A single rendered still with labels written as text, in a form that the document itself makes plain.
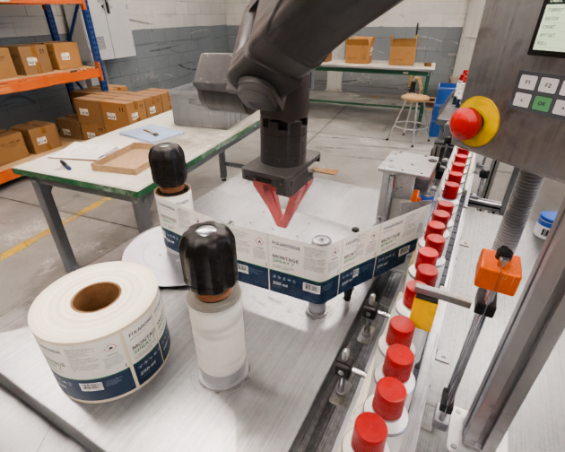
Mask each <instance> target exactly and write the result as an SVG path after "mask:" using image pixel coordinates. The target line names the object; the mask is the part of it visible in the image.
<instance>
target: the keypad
mask: <svg viewBox="0 0 565 452"><path fill-rule="evenodd" d="M508 108H509V109H516V110H520V111H525V112H528V113H533V114H536V115H541V116H545V117H552V118H557V119H560V120H565V75H559V74H547V73H539V72H532V71H525V70H519V73H518V76H517V81H516V84H515V87H514V90H513V92H512V96H511V99H510V102H509V105H508Z"/></svg>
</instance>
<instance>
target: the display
mask: <svg viewBox="0 0 565 452"><path fill-rule="evenodd" d="M527 54H528V55H529V56H539V57H557V58H565V0H544V1H543V6H542V9H541V12H540V15H539V18H538V21H537V24H536V26H535V32H534V35H533V37H532V40H531V43H530V46H529V49H528V52H527Z"/></svg>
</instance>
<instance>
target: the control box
mask: <svg viewBox="0 0 565 452"><path fill-rule="evenodd" d="M543 1H544V0H486V2H485V6H484V9H483V13H482V19H481V23H480V27H479V30H478V34H477V38H476V41H475V45H474V52H473V55H472V60H471V64H470V67H469V71H468V75H467V78H466V82H465V88H464V92H463V96H462V99H461V103H460V107H459V108H466V107H471V108H474V109H476V110H477V111H478V112H479V113H480V114H481V115H482V116H483V120H484V123H483V126H482V128H481V130H480V132H479V133H478V134H477V135H476V136H475V137H474V138H472V139H469V140H464V141H460V140H457V139H456V138H455V137H454V136H452V140H451V144H453V145H454V146H457V147H459V148H462V149H465V150H467V151H470V152H474V153H477V154H480V155H482V156H485V157H488V158H491V159H493V160H495V161H500V162H503V163H506V164H508V165H510V166H513V167H516V168H519V169H522V170H525V171H528V172H531V173H534V174H536V175H539V176H542V177H544V178H548V179H551V180H554V181H557V182H559V183H562V184H564V185H565V120H560V119H557V118H552V117H545V116H541V115H536V114H533V113H528V112H525V111H520V110H516V109H509V108H508V106H509V102H510V99H511V96H512V92H513V90H514V87H515V84H516V81H517V76H518V73H519V70H525V71H532V72H539V73H547V74H559V75H565V58H557V57H547V56H529V55H528V54H527V52H528V49H529V46H530V43H531V40H532V37H533V35H534V32H535V26H536V24H537V21H538V18H539V15H540V12H541V9H542V6H543Z"/></svg>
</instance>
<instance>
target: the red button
mask: <svg viewBox="0 0 565 452"><path fill-rule="evenodd" d="M483 123H484V120H483V116H482V115H481V114H480V113H479V112H478V111H477V110H476V109H474V108H471V107H466V108H460V109H458V110H456V111H455V112H454V114H453V115H452V117H451V119H450V122H449V128H450V132H451V134H452V135H453V136H454V137H455V138H456V139H457V140H460V141H464V140H469V139H472V138H474V137H475V136H476V135H477V134H478V133H479V132H480V130H481V128H482V126H483Z"/></svg>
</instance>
